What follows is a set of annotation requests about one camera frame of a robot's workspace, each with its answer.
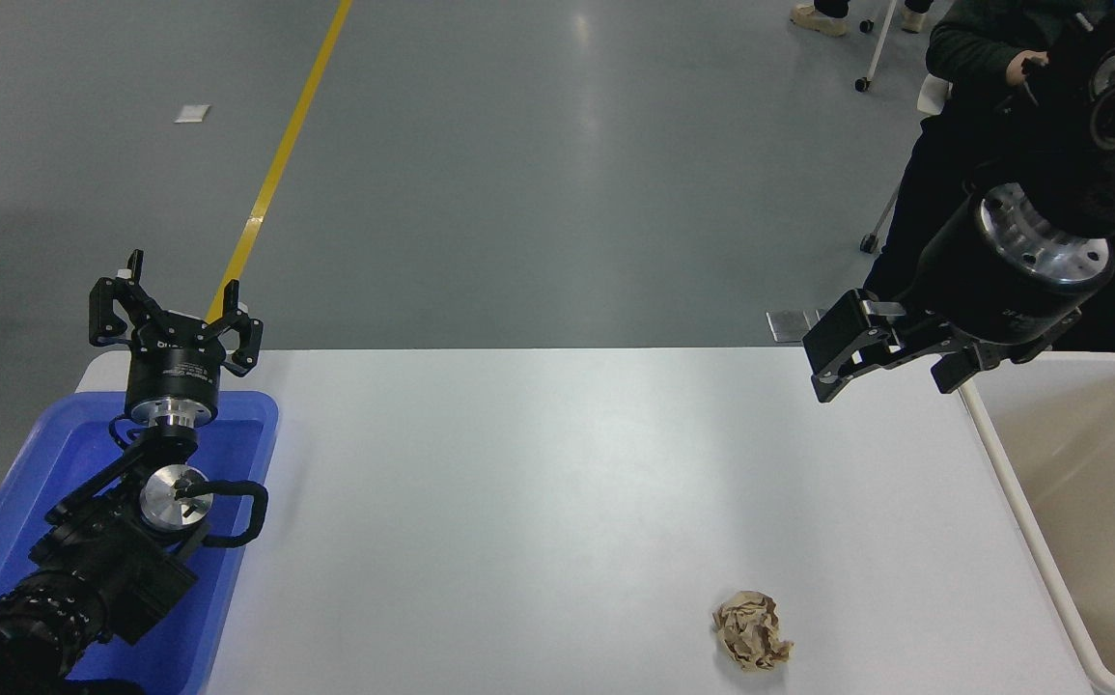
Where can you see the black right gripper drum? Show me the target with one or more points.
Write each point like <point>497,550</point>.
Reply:
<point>982,285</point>

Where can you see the person's right forearm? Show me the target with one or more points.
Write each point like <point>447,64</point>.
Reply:
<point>967,48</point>

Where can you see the seated person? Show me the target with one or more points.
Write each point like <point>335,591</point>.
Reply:
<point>943,193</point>

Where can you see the blue plastic tray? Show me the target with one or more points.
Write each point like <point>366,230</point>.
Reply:
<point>55,454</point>

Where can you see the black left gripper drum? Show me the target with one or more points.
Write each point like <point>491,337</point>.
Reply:
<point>174,372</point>

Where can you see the tan shoe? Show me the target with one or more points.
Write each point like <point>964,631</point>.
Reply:
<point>816,19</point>
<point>914,21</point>

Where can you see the large pale bin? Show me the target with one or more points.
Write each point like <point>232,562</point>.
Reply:
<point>1098,502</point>

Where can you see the tan paper ball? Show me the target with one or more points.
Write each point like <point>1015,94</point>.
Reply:
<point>752,632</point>

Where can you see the white wheeled stand leg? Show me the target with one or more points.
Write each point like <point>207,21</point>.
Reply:
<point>878,48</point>

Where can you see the person's right hand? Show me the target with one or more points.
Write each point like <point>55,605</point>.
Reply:
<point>1022,68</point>

